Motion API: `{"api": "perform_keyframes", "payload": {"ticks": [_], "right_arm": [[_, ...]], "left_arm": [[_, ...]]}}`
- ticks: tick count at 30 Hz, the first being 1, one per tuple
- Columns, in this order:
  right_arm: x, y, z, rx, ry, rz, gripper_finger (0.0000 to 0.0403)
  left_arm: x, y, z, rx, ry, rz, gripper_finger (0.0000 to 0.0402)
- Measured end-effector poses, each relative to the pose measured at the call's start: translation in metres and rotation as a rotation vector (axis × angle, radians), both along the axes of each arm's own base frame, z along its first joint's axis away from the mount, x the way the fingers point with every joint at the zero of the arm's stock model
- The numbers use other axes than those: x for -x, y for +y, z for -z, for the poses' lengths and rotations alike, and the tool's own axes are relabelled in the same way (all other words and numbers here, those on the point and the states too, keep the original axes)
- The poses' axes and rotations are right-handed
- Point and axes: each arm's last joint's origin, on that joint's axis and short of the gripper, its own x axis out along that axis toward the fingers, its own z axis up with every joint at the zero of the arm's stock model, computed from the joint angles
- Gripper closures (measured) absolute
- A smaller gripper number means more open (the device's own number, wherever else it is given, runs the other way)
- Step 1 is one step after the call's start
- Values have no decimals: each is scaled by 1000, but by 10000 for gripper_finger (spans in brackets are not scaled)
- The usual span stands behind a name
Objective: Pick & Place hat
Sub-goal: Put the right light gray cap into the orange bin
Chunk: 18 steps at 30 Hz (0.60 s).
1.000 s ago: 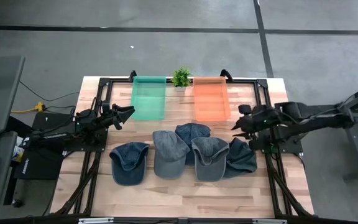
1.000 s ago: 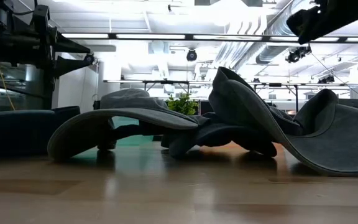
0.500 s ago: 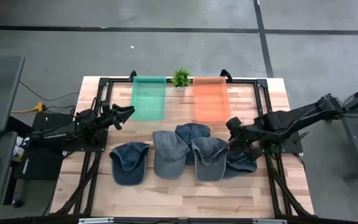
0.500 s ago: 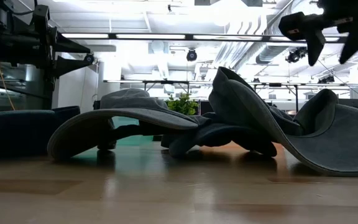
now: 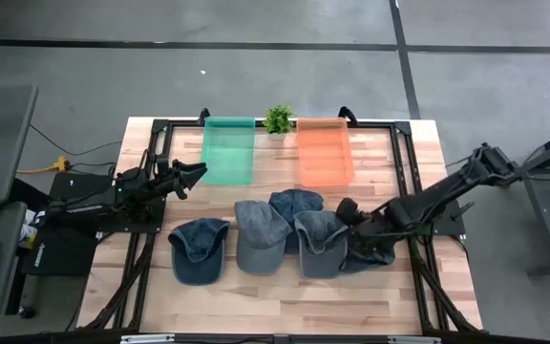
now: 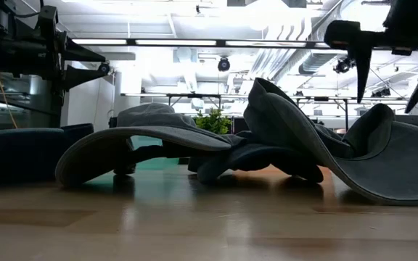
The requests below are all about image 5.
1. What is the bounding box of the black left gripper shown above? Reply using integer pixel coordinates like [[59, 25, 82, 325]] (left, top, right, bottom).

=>
[[148, 161, 208, 200]]

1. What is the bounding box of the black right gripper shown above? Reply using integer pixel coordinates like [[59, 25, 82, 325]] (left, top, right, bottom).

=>
[[337, 197, 397, 263]]

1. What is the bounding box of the grey denim cap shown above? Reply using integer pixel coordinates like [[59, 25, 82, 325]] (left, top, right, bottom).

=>
[[292, 209, 350, 280], [233, 199, 294, 276]]

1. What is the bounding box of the dark blue denim cap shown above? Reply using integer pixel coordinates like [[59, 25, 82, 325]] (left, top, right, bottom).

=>
[[167, 217, 231, 287], [339, 247, 397, 274], [268, 188, 325, 255]]

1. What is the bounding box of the green translucent tray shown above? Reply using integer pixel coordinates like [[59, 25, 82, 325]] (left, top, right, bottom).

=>
[[200, 116, 257, 186]]

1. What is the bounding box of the orange translucent tray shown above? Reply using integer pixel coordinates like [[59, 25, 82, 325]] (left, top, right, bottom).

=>
[[295, 117, 356, 188]]

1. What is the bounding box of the small green potted plant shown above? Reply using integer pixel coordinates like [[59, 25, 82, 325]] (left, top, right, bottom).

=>
[[262, 103, 295, 140]]

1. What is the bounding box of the black flat box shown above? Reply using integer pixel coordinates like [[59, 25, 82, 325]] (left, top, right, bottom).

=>
[[48, 171, 116, 204]]

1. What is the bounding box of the black Trossen mat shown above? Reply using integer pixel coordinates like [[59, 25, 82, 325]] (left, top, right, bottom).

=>
[[20, 224, 100, 278]]

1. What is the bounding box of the white paper clutter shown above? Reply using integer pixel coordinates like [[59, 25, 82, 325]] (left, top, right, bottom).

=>
[[16, 209, 47, 249]]

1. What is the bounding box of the black metal stand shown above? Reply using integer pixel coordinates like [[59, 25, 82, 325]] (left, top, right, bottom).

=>
[[497, 121, 550, 279]]

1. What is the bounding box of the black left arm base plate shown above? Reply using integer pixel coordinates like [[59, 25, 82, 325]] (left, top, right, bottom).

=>
[[97, 195, 167, 235]]

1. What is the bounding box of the black aluminium table frame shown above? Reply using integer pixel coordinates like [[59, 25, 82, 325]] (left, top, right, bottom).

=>
[[81, 118, 484, 335]]

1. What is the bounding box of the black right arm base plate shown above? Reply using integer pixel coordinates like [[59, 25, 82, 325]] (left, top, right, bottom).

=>
[[430, 198, 467, 238]]

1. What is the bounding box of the black floor cable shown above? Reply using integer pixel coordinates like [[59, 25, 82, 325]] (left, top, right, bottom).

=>
[[29, 122, 124, 158]]

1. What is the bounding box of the yellow power plug with cable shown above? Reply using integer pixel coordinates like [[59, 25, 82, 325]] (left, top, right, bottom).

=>
[[15, 156, 72, 176]]

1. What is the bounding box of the black rail bar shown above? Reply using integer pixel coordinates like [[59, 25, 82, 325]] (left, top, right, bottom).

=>
[[0, 328, 550, 344]]

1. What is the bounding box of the silver rail bracket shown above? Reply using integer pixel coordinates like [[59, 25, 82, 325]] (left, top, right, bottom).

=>
[[387, 335, 442, 344], [119, 333, 176, 344]]

